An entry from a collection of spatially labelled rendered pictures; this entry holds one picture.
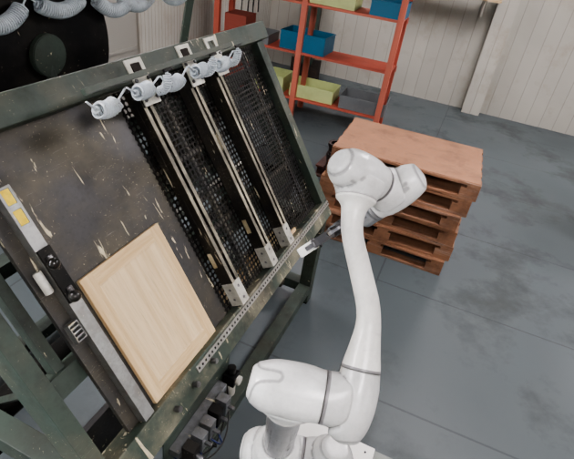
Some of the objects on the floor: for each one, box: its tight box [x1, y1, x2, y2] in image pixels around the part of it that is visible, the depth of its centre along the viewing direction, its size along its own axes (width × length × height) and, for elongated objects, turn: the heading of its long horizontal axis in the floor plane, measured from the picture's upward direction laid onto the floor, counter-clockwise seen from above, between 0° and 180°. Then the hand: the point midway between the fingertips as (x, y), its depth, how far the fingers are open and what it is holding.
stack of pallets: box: [320, 117, 483, 276], centre depth 444 cm, size 130×89×92 cm
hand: (307, 248), depth 145 cm, fingers closed
